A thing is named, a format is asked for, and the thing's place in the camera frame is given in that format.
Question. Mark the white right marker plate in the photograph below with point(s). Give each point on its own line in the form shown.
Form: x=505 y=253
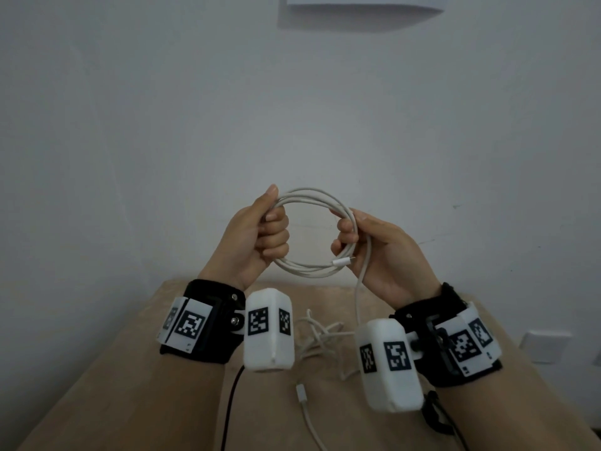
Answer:
x=465 y=345

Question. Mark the person's left hand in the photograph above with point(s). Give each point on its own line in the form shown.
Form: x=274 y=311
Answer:
x=242 y=241

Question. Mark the person's left forearm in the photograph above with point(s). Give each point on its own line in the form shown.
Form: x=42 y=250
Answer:
x=141 y=403

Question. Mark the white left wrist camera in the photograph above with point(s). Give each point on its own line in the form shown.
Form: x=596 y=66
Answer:
x=267 y=356

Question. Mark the white left marker plate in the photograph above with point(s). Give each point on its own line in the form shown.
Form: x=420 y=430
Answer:
x=190 y=324

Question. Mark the person's right forearm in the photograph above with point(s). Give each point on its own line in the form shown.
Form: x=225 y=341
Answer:
x=512 y=413

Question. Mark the person's right thumb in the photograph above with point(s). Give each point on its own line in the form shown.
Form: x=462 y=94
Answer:
x=364 y=220

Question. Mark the person's left thumb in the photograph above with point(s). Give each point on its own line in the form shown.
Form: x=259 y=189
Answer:
x=267 y=200

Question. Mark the white wall socket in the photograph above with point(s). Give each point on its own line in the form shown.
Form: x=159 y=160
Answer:
x=544 y=346

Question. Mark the person's right hand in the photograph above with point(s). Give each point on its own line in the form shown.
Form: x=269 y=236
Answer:
x=392 y=262

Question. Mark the white marker plate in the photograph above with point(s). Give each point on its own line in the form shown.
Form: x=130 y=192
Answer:
x=190 y=324
x=465 y=345

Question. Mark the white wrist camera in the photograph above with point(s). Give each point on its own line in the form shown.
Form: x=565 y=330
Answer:
x=389 y=394
x=267 y=356

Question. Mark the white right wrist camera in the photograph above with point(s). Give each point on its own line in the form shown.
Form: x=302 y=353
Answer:
x=389 y=394

